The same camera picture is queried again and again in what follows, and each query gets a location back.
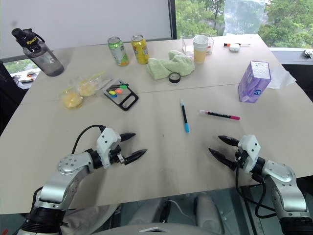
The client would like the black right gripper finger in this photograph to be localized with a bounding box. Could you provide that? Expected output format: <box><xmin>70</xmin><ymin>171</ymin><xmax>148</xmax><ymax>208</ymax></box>
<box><xmin>218</xmin><ymin>135</ymin><xmax>241</xmax><ymax>148</ymax></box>
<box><xmin>208</xmin><ymin>147</ymin><xmax>238</xmax><ymax>171</ymax></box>

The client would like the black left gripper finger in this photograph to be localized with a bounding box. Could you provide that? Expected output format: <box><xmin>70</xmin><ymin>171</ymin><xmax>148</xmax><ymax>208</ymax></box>
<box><xmin>124</xmin><ymin>148</ymin><xmax>148</xmax><ymax>165</ymax></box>
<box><xmin>119</xmin><ymin>132</ymin><xmax>136</xmax><ymax>142</ymax></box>

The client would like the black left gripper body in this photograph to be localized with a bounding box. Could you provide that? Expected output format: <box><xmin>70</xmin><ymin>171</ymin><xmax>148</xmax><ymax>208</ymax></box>
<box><xmin>109</xmin><ymin>144</ymin><xmax>127</xmax><ymax>165</ymax></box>

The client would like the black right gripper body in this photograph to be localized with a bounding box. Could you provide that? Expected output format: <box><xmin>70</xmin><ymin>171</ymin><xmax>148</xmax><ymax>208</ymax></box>
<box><xmin>234</xmin><ymin>146</ymin><xmax>248</xmax><ymax>170</ymax></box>

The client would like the pink marker pen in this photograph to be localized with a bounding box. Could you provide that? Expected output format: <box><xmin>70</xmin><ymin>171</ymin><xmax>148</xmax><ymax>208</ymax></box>
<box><xmin>199</xmin><ymin>109</ymin><xmax>241</xmax><ymax>121</ymax></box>

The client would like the blue marker pen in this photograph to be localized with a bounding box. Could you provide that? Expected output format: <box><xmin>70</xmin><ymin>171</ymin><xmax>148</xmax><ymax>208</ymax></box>
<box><xmin>179</xmin><ymin>98</ymin><xmax>190</xmax><ymax>134</ymax></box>

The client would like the purple tissue box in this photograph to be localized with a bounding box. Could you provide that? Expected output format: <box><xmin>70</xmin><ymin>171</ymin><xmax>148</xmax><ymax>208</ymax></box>
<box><xmin>238</xmin><ymin>60</ymin><xmax>272</xmax><ymax>103</ymax></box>

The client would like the clear plastic container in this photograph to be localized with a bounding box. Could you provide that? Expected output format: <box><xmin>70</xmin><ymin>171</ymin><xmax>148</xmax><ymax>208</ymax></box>
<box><xmin>181</xmin><ymin>32</ymin><xmax>215</xmax><ymax>58</ymax></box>

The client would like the black flat tray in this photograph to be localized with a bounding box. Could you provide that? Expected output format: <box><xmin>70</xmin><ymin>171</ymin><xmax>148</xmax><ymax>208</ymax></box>
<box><xmin>103</xmin><ymin>78</ymin><xmax>139</xmax><ymax>112</ymax></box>

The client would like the grey rounded shape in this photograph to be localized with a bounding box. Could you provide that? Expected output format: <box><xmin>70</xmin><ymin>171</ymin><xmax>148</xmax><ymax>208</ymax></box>
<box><xmin>194</xmin><ymin>192</ymin><xmax>224</xmax><ymax>234</ymax></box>

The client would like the clear bag with yellow food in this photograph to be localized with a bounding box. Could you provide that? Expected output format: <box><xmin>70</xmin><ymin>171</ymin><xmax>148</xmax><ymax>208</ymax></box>
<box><xmin>76</xmin><ymin>70</ymin><xmax>114</xmax><ymax>97</ymax></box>
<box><xmin>60</xmin><ymin>85</ymin><xmax>85</xmax><ymax>110</ymax></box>

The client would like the grey robot torso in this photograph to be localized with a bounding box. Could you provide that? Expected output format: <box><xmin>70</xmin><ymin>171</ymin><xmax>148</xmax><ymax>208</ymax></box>
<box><xmin>92</xmin><ymin>222</ymin><xmax>221</xmax><ymax>235</ymax></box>

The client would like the green drink can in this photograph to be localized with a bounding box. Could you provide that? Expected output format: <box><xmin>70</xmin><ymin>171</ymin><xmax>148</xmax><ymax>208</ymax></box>
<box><xmin>107</xmin><ymin>36</ymin><xmax>130</xmax><ymax>67</ymax></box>

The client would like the yellow drink can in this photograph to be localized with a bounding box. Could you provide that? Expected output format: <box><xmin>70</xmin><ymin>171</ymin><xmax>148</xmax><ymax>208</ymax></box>
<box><xmin>131</xmin><ymin>34</ymin><xmax>150</xmax><ymax>65</ymax></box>

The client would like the green towel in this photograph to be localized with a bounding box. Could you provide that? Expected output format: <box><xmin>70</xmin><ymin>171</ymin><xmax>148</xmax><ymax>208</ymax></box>
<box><xmin>146</xmin><ymin>49</ymin><xmax>196</xmax><ymax>81</ymax></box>

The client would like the yellow and white paper cup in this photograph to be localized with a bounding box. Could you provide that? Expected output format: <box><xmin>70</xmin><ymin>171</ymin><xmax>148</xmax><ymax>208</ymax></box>
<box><xmin>193</xmin><ymin>34</ymin><xmax>209</xmax><ymax>64</ymax></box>

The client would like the grey sports water bottle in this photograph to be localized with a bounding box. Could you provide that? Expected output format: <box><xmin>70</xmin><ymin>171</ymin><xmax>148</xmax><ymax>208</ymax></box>
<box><xmin>11</xmin><ymin>27</ymin><xmax>65</xmax><ymax>77</ymax></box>

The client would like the clear plastic bag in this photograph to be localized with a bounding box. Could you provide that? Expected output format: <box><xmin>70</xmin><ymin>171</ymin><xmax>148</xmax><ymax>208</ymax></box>
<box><xmin>223</xmin><ymin>0</ymin><xmax>268</xmax><ymax>36</ymax></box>

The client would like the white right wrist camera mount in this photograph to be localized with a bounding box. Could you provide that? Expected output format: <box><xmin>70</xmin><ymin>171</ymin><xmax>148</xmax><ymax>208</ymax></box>
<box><xmin>237</xmin><ymin>134</ymin><xmax>261</xmax><ymax>173</ymax></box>

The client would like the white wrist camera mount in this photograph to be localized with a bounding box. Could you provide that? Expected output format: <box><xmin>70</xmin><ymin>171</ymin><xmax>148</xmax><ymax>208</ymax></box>
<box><xmin>96</xmin><ymin>127</ymin><xmax>122</xmax><ymax>169</ymax></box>
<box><xmin>237</xmin><ymin>134</ymin><xmax>261</xmax><ymax>173</ymax></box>

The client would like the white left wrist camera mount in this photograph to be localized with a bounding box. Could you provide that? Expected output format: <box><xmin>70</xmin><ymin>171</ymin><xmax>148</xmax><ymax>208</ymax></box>
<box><xmin>96</xmin><ymin>127</ymin><xmax>122</xmax><ymax>169</ymax></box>

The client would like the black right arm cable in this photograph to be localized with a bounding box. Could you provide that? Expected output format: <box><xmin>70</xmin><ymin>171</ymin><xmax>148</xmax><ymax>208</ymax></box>
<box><xmin>235</xmin><ymin>166</ymin><xmax>278</xmax><ymax>219</ymax></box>

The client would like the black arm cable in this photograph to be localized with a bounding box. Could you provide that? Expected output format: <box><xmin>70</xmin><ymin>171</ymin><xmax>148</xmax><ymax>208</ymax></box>
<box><xmin>70</xmin><ymin>124</ymin><xmax>106</xmax><ymax>155</ymax></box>
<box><xmin>235</xmin><ymin>166</ymin><xmax>278</xmax><ymax>219</ymax></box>

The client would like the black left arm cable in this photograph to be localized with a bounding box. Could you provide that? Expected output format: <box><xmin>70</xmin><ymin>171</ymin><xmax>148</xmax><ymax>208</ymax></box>
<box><xmin>70</xmin><ymin>124</ymin><xmax>106</xmax><ymax>155</ymax></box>

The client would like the white cable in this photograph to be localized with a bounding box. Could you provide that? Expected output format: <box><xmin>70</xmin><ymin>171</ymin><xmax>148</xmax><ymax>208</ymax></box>
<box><xmin>164</xmin><ymin>199</ymin><xmax>194</xmax><ymax>224</ymax></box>

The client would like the black window frame post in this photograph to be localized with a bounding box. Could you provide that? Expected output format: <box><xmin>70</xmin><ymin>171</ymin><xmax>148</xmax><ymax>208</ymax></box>
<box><xmin>168</xmin><ymin>0</ymin><xmax>178</xmax><ymax>40</ymax></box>

